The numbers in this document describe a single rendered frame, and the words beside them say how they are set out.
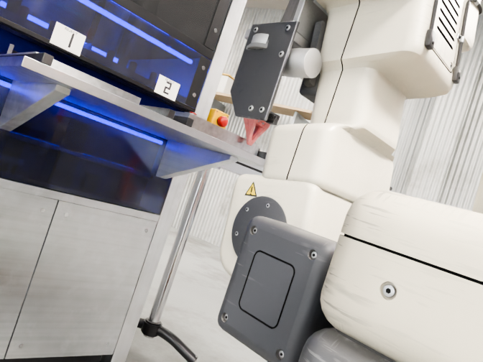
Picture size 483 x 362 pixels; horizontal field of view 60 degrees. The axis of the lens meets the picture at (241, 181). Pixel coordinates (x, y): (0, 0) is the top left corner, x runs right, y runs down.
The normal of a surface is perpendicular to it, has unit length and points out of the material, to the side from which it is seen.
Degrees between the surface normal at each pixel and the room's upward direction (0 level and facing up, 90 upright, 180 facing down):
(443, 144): 90
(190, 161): 90
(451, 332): 90
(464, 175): 90
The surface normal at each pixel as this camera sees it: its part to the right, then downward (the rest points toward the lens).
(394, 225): -0.61, -0.39
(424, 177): -0.47, -0.18
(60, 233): 0.66, 0.20
